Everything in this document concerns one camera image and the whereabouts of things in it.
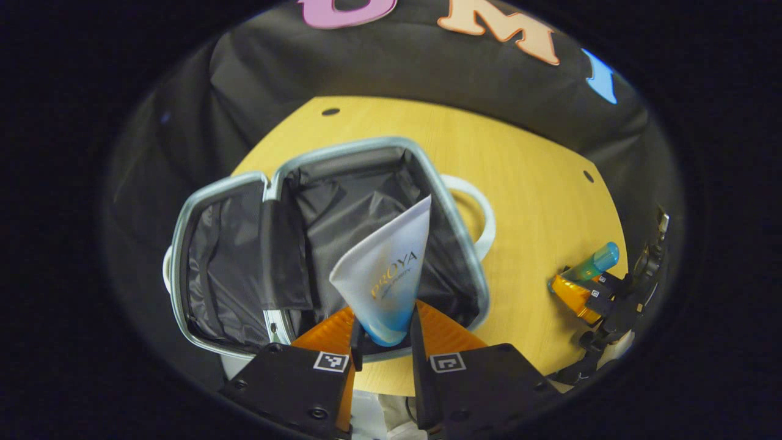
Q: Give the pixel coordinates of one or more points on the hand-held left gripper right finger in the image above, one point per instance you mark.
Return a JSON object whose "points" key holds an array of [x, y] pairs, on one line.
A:
{"points": [[418, 366]]}

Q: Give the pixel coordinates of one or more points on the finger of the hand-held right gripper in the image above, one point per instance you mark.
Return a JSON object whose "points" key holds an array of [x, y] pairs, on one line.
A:
{"points": [[574, 299]]}

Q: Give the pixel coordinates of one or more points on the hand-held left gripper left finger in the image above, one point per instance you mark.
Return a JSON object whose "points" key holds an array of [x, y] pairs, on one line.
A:
{"points": [[287, 382]]}

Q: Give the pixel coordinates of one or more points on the teal skin care bottle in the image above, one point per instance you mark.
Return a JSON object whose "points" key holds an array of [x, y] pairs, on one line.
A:
{"points": [[595, 263]]}

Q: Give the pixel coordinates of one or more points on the white skin care tube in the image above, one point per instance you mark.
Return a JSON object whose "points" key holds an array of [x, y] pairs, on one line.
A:
{"points": [[385, 269]]}

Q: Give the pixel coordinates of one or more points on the pale blue suitcase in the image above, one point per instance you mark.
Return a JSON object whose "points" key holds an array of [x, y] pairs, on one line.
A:
{"points": [[244, 256]]}

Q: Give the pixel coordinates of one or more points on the black backdrop cloth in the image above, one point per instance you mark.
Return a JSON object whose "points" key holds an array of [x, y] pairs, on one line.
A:
{"points": [[366, 67]]}

